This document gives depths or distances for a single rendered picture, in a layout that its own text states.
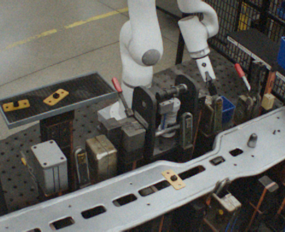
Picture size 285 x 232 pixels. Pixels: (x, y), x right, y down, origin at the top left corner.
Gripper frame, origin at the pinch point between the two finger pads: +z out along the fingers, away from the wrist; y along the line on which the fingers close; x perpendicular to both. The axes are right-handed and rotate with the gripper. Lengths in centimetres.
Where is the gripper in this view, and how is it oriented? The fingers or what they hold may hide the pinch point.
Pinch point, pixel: (211, 89)
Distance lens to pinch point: 185.2
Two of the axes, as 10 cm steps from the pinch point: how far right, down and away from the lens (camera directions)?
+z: 3.4, 8.6, 3.7
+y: 0.2, -4.0, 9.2
